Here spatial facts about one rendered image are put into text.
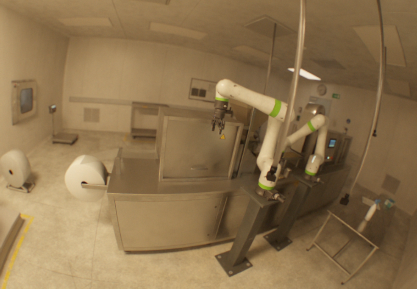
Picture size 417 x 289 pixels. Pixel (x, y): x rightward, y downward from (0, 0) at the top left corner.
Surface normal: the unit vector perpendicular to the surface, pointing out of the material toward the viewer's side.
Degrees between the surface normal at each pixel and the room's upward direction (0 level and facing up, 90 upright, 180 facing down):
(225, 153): 90
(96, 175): 90
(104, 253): 0
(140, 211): 90
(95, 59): 90
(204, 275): 0
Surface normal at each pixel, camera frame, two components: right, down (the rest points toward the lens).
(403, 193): -0.92, -0.07
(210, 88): 0.36, 0.29
